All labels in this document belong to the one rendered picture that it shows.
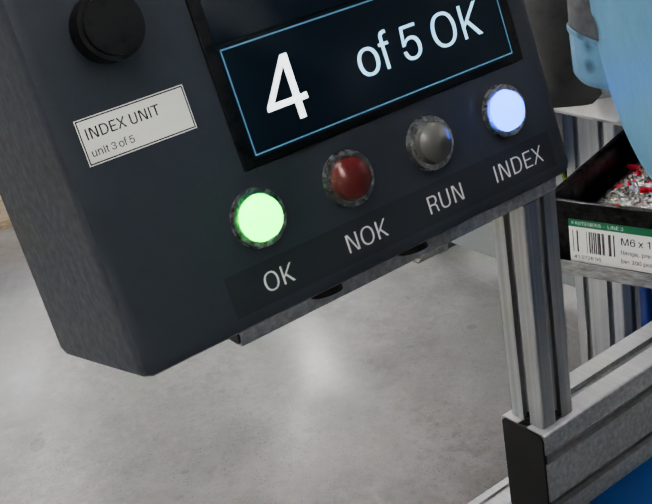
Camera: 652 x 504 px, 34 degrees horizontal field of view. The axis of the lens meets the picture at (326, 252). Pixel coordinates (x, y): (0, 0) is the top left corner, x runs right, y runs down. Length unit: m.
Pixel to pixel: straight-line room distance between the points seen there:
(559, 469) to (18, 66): 0.48
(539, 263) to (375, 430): 1.61
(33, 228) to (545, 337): 0.35
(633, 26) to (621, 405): 0.50
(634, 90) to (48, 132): 0.22
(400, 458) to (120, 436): 0.65
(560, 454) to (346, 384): 1.70
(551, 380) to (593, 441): 0.07
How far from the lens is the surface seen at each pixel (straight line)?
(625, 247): 1.02
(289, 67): 0.48
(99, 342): 0.48
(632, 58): 0.35
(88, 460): 2.41
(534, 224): 0.67
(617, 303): 1.59
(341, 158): 0.48
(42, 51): 0.43
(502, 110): 0.54
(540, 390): 0.72
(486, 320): 2.60
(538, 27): 1.18
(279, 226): 0.46
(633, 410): 0.81
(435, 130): 0.51
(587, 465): 0.79
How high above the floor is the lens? 1.29
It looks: 25 degrees down
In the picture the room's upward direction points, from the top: 10 degrees counter-clockwise
